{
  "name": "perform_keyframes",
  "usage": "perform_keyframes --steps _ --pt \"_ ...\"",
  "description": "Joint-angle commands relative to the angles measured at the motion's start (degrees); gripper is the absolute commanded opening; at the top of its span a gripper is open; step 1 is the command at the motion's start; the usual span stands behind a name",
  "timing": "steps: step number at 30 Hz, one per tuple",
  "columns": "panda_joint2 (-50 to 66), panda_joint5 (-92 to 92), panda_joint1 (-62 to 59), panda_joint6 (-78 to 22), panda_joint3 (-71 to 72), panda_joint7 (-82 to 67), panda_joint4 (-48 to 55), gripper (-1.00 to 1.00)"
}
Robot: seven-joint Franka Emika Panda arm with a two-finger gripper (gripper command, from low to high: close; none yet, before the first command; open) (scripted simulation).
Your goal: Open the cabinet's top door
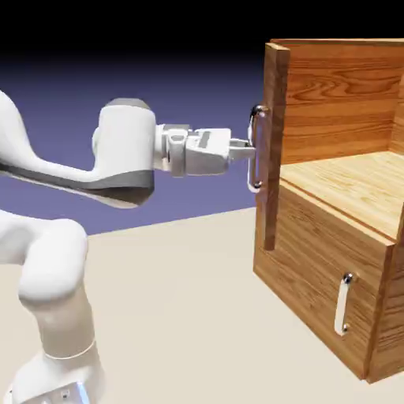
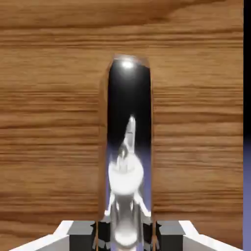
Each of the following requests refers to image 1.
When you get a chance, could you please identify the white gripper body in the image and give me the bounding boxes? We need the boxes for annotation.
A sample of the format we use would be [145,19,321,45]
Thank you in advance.
[185,127,233,176]

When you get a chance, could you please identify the curved silver door handle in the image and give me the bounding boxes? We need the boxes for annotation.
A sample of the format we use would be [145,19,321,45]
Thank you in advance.
[333,272,356,338]
[246,104,270,194]

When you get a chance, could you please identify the wooden cabinet door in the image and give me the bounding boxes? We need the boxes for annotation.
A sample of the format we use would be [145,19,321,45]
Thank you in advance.
[262,43,291,253]
[252,181,395,381]

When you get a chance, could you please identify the light wood cabinet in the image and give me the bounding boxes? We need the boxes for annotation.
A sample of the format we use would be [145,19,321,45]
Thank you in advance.
[252,38,404,385]

